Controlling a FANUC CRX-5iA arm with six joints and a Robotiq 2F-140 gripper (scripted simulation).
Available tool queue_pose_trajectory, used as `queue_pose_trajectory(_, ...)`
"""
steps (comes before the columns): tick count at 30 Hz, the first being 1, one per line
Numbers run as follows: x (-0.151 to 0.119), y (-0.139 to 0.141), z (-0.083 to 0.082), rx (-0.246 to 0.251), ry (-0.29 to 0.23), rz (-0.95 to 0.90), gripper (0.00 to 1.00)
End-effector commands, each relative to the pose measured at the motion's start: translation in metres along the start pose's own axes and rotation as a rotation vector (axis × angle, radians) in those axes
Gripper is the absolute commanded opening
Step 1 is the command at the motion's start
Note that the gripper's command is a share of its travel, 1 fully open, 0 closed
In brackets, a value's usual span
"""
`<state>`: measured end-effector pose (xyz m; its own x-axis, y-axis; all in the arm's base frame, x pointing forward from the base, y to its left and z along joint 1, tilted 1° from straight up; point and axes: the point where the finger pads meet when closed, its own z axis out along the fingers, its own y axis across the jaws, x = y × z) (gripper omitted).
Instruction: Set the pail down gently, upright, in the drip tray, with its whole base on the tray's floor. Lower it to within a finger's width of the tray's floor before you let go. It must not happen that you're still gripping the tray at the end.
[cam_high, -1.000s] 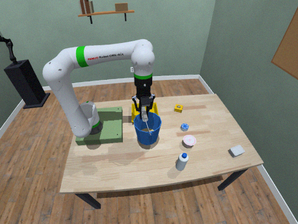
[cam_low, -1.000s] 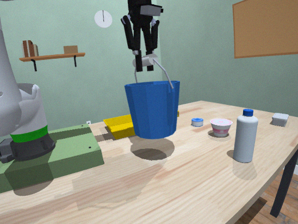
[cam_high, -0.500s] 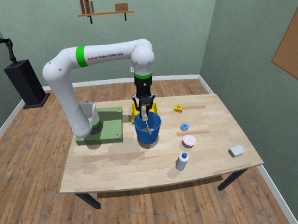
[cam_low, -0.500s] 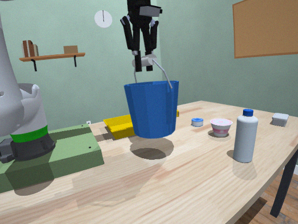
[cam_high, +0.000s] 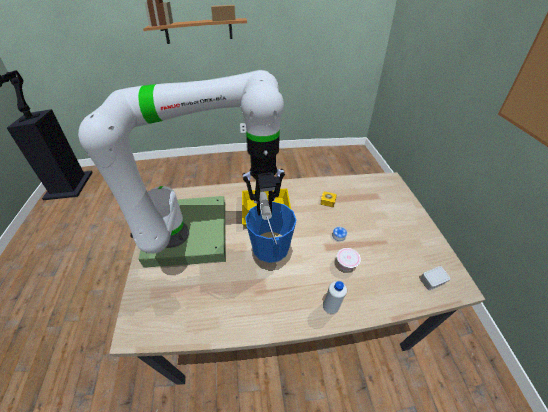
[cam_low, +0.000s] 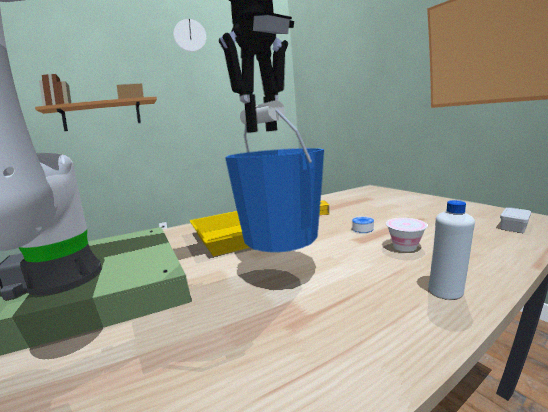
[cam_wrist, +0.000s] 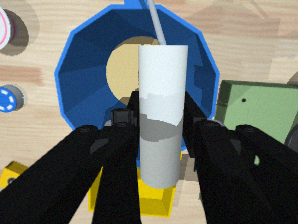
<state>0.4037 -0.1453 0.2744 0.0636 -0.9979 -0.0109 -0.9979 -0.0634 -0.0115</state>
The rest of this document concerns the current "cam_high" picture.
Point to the white yogurt cup with pink band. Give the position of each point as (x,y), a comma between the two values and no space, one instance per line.
(348,259)

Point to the yellow shallow tray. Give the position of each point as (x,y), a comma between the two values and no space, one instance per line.
(247,204)

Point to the small white lidded plastic tub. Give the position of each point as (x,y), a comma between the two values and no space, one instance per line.
(434,278)

